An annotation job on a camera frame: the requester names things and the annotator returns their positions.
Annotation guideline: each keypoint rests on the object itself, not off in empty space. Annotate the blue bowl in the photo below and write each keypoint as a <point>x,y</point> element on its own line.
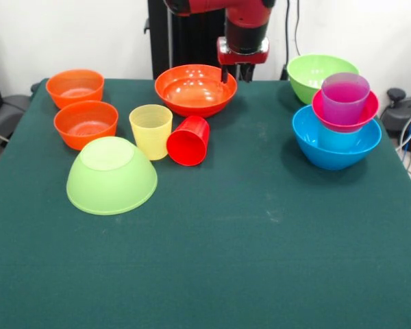
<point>335,161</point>

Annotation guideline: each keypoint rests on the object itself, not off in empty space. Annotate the small orange bowl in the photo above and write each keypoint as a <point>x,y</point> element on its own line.
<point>85,127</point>
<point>72,89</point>

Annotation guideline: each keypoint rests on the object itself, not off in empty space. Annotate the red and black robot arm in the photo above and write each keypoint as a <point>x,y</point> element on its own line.
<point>246,27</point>

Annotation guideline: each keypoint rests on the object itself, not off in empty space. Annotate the red cup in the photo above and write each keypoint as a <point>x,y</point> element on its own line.
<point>188,147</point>

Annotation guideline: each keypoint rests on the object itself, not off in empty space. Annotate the dark green table cloth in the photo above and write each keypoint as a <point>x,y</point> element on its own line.
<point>205,257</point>

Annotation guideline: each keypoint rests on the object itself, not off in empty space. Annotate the pink bowl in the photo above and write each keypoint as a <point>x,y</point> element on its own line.
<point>371,109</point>

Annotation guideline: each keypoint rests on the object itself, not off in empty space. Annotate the large orange bowl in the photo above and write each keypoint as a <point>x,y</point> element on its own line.
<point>192,96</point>

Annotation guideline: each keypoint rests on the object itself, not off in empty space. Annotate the purple cup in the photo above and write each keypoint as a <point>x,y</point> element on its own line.
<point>344,103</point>

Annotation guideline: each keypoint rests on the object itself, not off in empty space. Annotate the yellow cup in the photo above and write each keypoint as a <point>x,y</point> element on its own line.
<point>150,137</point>

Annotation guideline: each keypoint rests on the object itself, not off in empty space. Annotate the green bowl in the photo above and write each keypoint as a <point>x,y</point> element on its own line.
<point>306,79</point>
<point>111,185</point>

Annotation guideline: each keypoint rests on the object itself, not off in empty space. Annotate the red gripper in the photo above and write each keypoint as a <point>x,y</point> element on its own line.
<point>243,58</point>

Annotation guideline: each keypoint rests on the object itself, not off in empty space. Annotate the blue cup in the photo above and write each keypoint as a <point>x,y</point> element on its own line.
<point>337,140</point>

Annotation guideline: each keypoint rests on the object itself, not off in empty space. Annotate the gray chair base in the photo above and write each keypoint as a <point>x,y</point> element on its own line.
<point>7,113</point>

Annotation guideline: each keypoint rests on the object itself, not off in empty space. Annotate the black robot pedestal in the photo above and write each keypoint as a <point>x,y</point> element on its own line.
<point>198,41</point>

